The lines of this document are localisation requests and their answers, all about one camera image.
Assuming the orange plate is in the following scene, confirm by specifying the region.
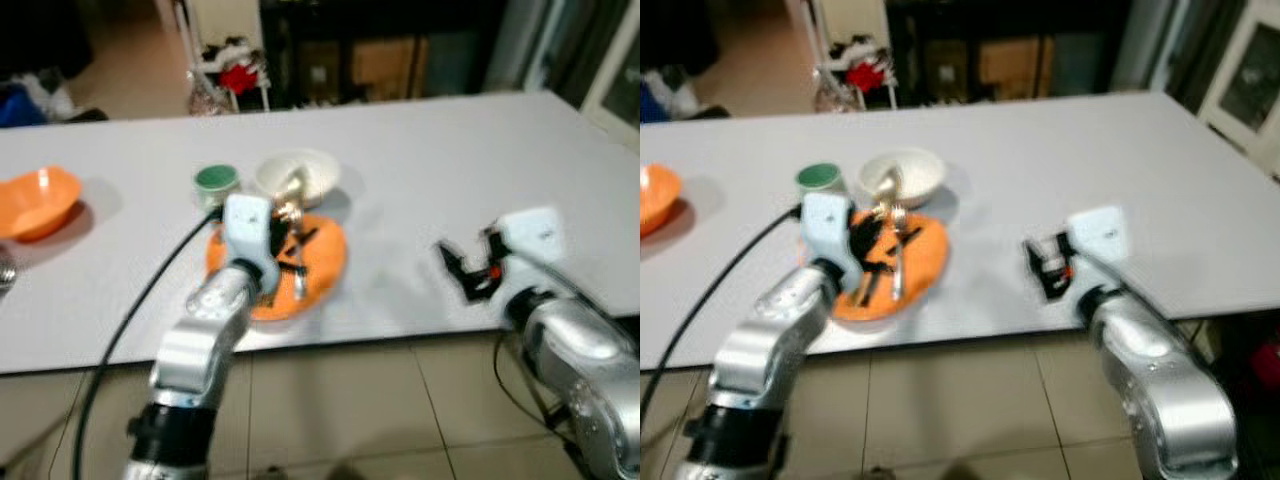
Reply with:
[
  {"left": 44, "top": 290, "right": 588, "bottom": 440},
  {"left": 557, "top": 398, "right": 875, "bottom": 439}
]
[
  {"left": 830, "top": 212, "right": 949, "bottom": 323},
  {"left": 205, "top": 212, "right": 348, "bottom": 323}
]

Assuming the white bowl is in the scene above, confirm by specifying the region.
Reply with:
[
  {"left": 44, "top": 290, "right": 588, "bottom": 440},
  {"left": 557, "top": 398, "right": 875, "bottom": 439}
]
[
  {"left": 255, "top": 148, "right": 341, "bottom": 209},
  {"left": 858, "top": 148, "right": 946, "bottom": 209}
]

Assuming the green mug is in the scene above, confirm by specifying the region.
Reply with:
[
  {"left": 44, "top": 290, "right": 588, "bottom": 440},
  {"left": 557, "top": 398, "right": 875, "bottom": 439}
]
[
  {"left": 193, "top": 165, "right": 241, "bottom": 213},
  {"left": 796, "top": 162, "right": 849, "bottom": 201}
]

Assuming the red cloth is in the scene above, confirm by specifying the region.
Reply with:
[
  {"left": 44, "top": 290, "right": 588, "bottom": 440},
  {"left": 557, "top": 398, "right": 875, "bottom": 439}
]
[
  {"left": 218, "top": 62, "right": 261, "bottom": 96},
  {"left": 846, "top": 60, "right": 887, "bottom": 93}
]

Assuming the orange bowl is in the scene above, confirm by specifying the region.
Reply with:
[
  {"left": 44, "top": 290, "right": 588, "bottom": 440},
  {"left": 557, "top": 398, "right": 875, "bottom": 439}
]
[
  {"left": 640, "top": 163, "right": 683, "bottom": 238},
  {"left": 0, "top": 167, "right": 83, "bottom": 243}
]

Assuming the brown cardboard box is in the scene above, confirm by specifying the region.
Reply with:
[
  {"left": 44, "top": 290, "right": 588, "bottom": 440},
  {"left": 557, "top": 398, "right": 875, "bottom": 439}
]
[
  {"left": 350, "top": 38, "right": 431, "bottom": 101},
  {"left": 980, "top": 38, "right": 1056, "bottom": 101}
]

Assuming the white rack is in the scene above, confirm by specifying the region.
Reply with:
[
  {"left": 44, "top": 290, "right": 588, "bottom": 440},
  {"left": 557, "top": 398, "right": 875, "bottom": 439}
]
[
  {"left": 183, "top": 0, "right": 272, "bottom": 114},
  {"left": 814, "top": 0, "right": 901, "bottom": 111}
]

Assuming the white framed glass door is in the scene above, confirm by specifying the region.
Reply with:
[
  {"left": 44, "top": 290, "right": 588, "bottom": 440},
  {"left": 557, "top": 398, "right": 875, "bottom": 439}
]
[
  {"left": 582, "top": 20, "right": 641, "bottom": 151},
  {"left": 1196, "top": 0, "right": 1280, "bottom": 181}
]

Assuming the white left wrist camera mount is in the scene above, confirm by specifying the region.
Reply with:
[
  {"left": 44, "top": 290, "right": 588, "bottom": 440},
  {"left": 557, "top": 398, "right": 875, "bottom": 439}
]
[
  {"left": 221, "top": 192, "right": 277, "bottom": 269},
  {"left": 800, "top": 192, "right": 856, "bottom": 266}
]

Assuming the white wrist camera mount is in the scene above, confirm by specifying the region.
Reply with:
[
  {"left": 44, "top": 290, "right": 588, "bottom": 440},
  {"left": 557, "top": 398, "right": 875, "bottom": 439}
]
[
  {"left": 1064, "top": 205, "right": 1133, "bottom": 273},
  {"left": 800, "top": 192, "right": 856, "bottom": 266},
  {"left": 221, "top": 192, "right": 277, "bottom": 269},
  {"left": 495, "top": 206, "right": 564, "bottom": 269}
]

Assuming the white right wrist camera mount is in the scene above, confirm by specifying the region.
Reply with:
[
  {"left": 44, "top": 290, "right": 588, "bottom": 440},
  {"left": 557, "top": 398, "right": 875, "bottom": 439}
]
[
  {"left": 1064, "top": 205, "right": 1133, "bottom": 273},
  {"left": 495, "top": 206, "right": 564, "bottom": 269}
]

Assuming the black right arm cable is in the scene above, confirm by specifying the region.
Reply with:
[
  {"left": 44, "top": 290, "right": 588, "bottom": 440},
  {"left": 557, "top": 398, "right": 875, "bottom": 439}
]
[{"left": 492, "top": 330, "right": 573, "bottom": 443}]

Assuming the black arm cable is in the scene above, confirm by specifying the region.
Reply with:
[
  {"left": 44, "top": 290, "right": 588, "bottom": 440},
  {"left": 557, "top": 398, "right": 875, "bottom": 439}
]
[
  {"left": 492, "top": 330, "right": 573, "bottom": 443},
  {"left": 72, "top": 207, "right": 226, "bottom": 480},
  {"left": 640, "top": 204, "right": 807, "bottom": 403}
]

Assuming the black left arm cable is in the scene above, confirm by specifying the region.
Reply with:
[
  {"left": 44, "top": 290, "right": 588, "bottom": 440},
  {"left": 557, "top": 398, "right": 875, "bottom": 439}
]
[
  {"left": 640, "top": 204, "right": 807, "bottom": 403},
  {"left": 72, "top": 207, "right": 226, "bottom": 480}
]

